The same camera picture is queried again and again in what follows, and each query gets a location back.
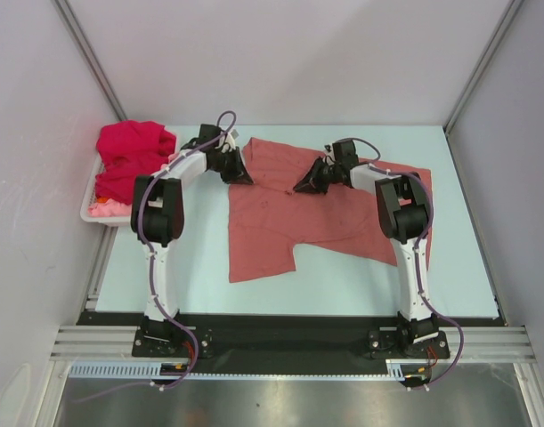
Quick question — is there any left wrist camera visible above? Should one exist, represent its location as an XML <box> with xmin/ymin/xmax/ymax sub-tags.
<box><xmin>219</xmin><ymin>129</ymin><xmax>239</xmax><ymax>153</ymax></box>

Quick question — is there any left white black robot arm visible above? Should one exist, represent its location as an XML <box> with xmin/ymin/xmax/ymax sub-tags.
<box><xmin>130</xmin><ymin>124</ymin><xmax>254</xmax><ymax>356</ymax></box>

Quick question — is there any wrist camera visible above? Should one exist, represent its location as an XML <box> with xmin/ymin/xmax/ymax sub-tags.
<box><xmin>324</xmin><ymin>144</ymin><xmax>336</xmax><ymax>165</ymax></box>
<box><xmin>219</xmin><ymin>129</ymin><xmax>239</xmax><ymax>153</ymax></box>

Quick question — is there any crimson red t shirt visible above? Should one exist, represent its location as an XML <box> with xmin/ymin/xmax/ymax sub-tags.
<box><xmin>94</xmin><ymin>120</ymin><xmax>177</xmax><ymax>205</ymax></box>

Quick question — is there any left aluminium corner post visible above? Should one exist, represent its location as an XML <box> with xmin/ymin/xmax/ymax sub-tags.
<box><xmin>51</xmin><ymin>0</ymin><xmax>127</xmax><ymax>121</ymax></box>

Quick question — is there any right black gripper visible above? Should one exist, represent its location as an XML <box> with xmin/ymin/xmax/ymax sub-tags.
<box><xmin>295</xmin><ymin>157</ymin><xmax>343</xmax><ymax>195</ymax></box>

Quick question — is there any light pink t shirt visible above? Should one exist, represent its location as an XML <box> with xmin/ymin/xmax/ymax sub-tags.
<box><xmin>80</xmin><ymin>152</ymin><xmax>176</xmax><ymax>223</ymax></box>

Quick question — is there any right aluminium corner post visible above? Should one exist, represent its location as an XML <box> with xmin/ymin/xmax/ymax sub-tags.
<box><xmin>443</xmin><ymin>0</ymin><xmax>525</xmax><ymax>137</ymax></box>

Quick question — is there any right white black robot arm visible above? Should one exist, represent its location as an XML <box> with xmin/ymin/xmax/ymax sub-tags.
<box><xmin>293</xmin><ymin>138</ymin><xmax>440</xmax><ymax>357</ymax></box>

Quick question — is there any salmon pink t shirt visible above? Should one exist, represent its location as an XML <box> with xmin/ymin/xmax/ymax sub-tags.
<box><xmin>229</xmin><ymin>138</ymin><xmax>431</xmax><ymax>283</ymax></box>

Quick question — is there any white slotted cable duct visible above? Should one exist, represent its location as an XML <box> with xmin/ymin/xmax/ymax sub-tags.
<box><xmin>69</xmin><ymin>361</ymin><xmax>429</xmax><ymax>382</ymax></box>

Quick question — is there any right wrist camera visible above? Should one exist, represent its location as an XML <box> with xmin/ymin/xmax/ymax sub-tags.
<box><xmin>324</xmin><ymin>144</ymin><xmax>336</xmax><ymax>165</ymax></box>

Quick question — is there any aluminium corner post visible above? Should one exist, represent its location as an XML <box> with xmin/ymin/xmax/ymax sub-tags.
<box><xmin>51</xmin><ymin>0</ymin><xmax>127</xmax><ymax>121</ymax></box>
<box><xmin>443</xmin><ymin>0</ymin><xmax>525</xmax><ymax>137</ymax></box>

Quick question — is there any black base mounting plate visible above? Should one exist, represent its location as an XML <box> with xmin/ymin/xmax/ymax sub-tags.
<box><xmin>77</xmin><ymin>311</ymin><xmax>504</xmax><ymax>376</ymax></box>

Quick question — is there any aluminium front rail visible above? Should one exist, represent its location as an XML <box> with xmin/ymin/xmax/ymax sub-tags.
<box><xmin>50</xmin><ymin>326</ymin><xmax>536</xmax><ymax>363</ymax></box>

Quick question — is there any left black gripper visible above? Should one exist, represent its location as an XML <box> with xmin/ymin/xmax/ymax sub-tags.
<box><xmin>209</xmin><ymin>146</ymin><xmax>253</xmax><ymax>185</ymax></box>

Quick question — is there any white plastic laundry basket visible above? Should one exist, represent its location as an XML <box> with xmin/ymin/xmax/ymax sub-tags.
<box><xmin>78</xmin><ymin>128</ymin><xmax>183</xmax><ymax>229</ymax></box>

